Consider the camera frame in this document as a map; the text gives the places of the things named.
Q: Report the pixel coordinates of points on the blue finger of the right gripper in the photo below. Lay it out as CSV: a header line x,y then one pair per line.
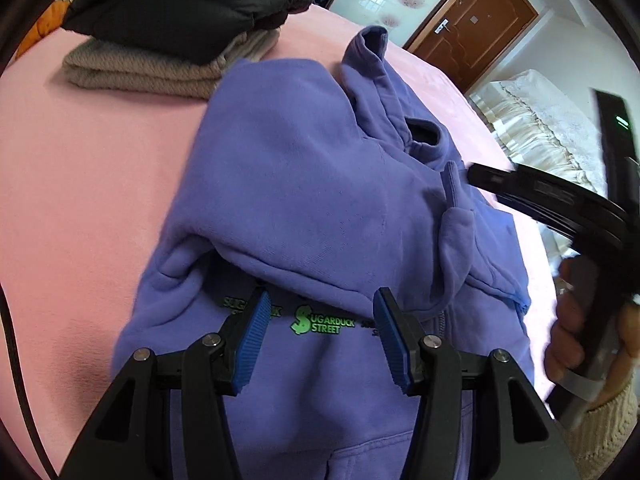
x,y
550,194

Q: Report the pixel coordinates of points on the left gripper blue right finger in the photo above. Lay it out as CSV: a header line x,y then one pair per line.
x,y
513,435

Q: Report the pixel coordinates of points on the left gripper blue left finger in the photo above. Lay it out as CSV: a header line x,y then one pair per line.
x,y
127,436

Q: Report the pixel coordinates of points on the purple hoodie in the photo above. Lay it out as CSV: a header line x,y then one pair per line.
x,y
328,187

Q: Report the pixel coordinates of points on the cream knit sleeve forearm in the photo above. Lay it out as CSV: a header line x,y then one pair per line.
x,y
604,431

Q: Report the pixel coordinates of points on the person's right hand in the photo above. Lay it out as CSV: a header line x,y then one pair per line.
x,y
564,352

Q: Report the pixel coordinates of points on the white lace covered furniture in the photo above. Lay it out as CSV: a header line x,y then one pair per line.
x,y
537,125

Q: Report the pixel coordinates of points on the brown wooden door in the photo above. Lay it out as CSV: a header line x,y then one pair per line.
x,y
471,35

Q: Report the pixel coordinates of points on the folded beige knit sweater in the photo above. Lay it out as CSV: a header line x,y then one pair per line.
x,y
102,65

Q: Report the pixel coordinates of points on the black puffer jacket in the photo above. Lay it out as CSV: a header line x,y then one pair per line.
x,y
192,30

